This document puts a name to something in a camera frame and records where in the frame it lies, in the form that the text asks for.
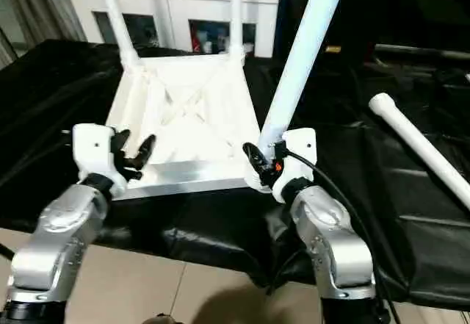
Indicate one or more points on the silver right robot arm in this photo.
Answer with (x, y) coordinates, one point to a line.
(330, 243)

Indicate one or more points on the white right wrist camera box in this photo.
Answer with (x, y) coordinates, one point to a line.
(301, 148)

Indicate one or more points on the small red bottle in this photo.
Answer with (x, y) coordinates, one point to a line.
(197, 45)

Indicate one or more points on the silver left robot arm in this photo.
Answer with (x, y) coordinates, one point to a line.
(62, 243)

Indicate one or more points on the grey curtain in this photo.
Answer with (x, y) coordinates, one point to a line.
(37, 8)

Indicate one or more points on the black work mat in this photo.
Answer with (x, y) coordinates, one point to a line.
(44, 118)

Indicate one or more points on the black horizontal bar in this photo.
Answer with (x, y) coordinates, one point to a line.
(418, 49)

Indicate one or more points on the white plastic table leg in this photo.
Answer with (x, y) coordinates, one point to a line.
(305, 45)
(236, 8)
(418, 140)
(114, 15)

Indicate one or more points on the white plastic table top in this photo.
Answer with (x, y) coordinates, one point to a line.
(183, 118)

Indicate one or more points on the dark cabinet with yellow label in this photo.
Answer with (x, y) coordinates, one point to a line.
(396, 8)

